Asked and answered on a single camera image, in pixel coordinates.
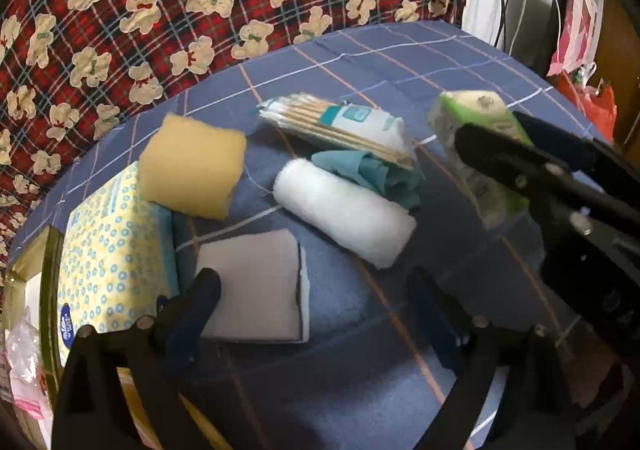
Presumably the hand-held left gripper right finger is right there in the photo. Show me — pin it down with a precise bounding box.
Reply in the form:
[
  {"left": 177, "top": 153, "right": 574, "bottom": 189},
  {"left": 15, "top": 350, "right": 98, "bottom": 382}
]
[{"left": 405, "top": 267, "right": 573, "bottom": 450}]

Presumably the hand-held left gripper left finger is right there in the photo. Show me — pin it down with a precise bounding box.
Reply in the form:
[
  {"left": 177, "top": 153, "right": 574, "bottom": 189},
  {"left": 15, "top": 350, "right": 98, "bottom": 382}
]
[{"left": 52, "top": 267, "right": 223, "bottom": 450}]

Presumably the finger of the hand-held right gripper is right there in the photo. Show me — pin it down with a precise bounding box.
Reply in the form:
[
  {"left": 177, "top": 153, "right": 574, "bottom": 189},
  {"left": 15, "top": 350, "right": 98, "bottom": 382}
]
[
  {"left": 514, "top": 111, "right": 618, "bottom": 161},
  {"left": 454, "top": 124, "right": 593, "bottom": 231}
]

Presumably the green tissue packet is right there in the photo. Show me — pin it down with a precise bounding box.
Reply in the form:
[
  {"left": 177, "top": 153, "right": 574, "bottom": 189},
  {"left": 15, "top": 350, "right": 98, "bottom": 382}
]
[{"left": 427, "top": 90, "right": 536, "bottom": 231}]

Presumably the white and grey sponge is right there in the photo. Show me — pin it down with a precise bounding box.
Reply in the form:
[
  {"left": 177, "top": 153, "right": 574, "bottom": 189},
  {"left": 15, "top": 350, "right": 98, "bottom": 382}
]
[{"left": 192, "top": 228, "right": 311, "bottom": 345}]

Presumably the teal cloth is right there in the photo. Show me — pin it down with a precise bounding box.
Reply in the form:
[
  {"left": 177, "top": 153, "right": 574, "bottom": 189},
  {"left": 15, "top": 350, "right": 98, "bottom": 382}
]
[{"left": 311, "top": 150, "right": 426, "bottom": 210}]

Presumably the gold tin box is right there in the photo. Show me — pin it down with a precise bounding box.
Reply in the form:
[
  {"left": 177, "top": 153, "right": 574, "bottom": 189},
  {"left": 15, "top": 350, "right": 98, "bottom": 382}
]
[{"left": 0, "top": 225, "right": 68, "bottom": 411}]

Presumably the cotton swab packet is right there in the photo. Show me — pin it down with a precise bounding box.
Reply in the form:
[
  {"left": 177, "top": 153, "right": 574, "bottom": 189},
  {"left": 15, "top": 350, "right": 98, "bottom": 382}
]
[{"left": 257, "top": 92, "right": 416, "bottom": 166}]

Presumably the white towel roll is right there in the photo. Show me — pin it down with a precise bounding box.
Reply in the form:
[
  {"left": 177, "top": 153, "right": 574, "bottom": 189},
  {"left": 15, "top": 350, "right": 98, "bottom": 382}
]
[{"left": 273, "top": 157, "right": 417, "bottom": 271}]

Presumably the clear plastic bag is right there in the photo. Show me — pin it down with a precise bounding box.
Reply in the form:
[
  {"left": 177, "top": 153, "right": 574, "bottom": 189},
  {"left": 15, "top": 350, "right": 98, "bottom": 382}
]
[{"left": 5, "top": 317, "right": 45, "bottom": 381}]

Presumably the yellow sponge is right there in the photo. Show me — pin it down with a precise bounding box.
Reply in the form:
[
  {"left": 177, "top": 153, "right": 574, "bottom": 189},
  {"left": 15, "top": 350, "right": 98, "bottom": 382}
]
[{"left": 137, "top": 112, "right": 247, "bottom": 221}]

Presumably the person's right hand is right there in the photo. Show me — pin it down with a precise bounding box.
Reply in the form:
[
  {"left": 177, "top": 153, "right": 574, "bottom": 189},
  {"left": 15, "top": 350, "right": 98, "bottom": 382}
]
[{"left": 570, "top": 340, "right": 636, "bottom": 411}]

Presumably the orange plastic bag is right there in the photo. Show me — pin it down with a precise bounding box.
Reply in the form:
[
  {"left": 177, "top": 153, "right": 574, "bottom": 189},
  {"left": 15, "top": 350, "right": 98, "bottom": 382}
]
[{"left": 555, "top": 70, "right": 617, "bottom": 142}]

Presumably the gold round tin lid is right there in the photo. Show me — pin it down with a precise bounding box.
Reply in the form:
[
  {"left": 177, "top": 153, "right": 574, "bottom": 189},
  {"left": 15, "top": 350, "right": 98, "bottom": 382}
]
[{"left": 117, "top": 370, "right": 236, "bottom": 450}]

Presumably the pink bag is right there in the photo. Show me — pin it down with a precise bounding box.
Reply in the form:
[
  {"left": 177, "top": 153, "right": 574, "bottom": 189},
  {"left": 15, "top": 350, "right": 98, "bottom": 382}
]
[{"left": 547, "top": 0, "right": 599, "bottom": 78}]

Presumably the black panel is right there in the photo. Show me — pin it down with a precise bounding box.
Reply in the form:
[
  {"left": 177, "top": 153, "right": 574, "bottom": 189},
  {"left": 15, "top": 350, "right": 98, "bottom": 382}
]
[{"left": 532, "top": 0, "right": 572, "bottom": 77}]

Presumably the yellow dotted tissue box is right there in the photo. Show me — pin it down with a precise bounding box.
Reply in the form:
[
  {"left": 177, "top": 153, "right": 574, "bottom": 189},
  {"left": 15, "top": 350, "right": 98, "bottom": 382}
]
[{"left": 56, "top": 162, "right": 181, "bottom": 366}]

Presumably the blue plaid bed sheet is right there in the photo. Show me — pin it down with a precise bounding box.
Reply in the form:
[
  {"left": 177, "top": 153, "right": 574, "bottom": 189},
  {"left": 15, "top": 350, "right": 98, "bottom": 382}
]
[{"left": 10, "top": 20, "right": 616, "bottom": 450}]

